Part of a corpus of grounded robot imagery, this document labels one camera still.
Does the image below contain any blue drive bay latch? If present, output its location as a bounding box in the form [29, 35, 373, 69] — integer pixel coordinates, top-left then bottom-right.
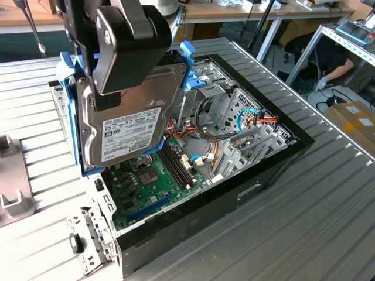
[186, 72, 208, 91]

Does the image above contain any black RAM slot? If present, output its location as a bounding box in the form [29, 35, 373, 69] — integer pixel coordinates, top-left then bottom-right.
[162, 140, 196, 185]
[158, 145, 190, 190]

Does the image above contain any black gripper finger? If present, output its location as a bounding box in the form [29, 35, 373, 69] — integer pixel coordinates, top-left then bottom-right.
[93, 5, 172, 112]

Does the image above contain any black coiled cable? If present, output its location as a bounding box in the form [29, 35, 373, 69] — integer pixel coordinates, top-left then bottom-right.
[318, 87, 357, 108]

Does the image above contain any perforated metal disk bay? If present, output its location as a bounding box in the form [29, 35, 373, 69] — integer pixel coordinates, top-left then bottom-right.
[210, 87, 299, 184]

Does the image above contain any cardboard box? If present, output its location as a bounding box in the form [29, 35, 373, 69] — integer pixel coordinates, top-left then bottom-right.
[323, 101, 375, 153]

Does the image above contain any multicolour wire bundle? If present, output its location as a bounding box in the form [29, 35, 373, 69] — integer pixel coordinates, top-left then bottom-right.
[166, 114, 226, 176]

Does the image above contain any black plastic latch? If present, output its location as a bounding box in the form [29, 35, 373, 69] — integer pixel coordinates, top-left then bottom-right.
[69, 233, 86, 255]

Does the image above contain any metal shelf frame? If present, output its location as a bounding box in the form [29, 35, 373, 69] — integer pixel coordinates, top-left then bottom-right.
[285, 23, 375, 88]

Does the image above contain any green motherboard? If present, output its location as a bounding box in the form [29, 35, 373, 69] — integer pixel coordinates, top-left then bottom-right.
[101, 140, 210, 232]

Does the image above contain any black PC case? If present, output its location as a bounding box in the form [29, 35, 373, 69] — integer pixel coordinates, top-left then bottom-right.
[48, 53, 316, 279]

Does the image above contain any orange red power wire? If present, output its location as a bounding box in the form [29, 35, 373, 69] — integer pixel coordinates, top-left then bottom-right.
[245, 108, 279, 130]

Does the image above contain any grey parts rack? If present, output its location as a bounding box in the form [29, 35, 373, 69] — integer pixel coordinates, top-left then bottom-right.
[0, 133, 36, 229]

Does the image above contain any wooden desk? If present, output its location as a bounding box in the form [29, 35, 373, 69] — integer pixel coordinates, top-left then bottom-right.
[0, 0, 357, 64]

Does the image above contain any blue expansion slot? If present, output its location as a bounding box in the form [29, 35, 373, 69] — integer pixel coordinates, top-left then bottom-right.
[126, 193, 174, 224]

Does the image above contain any person trunk black shirt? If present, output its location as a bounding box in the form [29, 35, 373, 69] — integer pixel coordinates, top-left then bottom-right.
[283, 31, 351, 80]

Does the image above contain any CPU socket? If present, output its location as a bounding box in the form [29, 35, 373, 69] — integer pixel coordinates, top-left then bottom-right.
[128, 155, 154, 173]

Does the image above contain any dark square chipset chip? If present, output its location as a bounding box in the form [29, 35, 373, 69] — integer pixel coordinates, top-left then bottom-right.
[138, 167, 161, 186]

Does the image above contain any black tripod pole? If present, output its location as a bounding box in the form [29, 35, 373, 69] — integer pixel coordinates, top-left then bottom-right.
[248, 0, 278, 50]

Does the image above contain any pale blue teach pendant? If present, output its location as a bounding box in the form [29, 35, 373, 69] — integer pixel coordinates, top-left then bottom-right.
[335, 19, 375, 46]

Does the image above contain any blue data wire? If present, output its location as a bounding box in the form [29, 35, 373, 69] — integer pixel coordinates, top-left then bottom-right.
[236, 107, 261, 134]
[189, 154, 207, 168]

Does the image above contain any grey metal drive cage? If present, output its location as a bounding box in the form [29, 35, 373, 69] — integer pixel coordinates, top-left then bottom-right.
[169, 62, 235, 133]

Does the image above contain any hard disk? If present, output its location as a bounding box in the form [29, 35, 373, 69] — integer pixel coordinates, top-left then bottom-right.
[57, 40, 196, 178]

